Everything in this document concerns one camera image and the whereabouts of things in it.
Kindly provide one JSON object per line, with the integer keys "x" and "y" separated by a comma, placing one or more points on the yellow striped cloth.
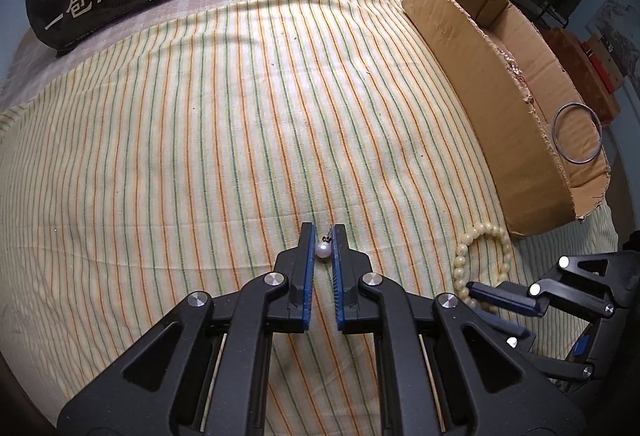
{"x": 200, "y": 141}

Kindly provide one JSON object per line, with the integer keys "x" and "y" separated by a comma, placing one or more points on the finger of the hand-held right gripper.
{"x": 510, "y": 330}
{"x": 505, "y": 298}

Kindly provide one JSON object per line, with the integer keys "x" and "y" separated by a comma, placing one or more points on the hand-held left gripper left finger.
{"x": 305, "y": 281}

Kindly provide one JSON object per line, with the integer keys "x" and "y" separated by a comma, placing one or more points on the wall poster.
{"x": 617, "y": 26}

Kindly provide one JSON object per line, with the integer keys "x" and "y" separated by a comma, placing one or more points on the cardboard box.
{"x": 480, "y": 81}

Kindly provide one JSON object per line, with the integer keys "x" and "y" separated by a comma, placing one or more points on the silver metal bangle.
{"x": 554, "y": 136}

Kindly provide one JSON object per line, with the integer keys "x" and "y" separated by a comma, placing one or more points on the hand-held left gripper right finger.
{"x": 340, "y": 281}

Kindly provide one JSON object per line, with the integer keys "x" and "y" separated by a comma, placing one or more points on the beige box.
{"x": 607, "y": 51}

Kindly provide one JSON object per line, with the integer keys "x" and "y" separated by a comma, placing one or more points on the pearl pendant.
{"x": 323, "y": 251}

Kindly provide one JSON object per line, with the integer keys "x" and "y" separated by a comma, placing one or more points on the red box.
{"x": 600, "y": 68}

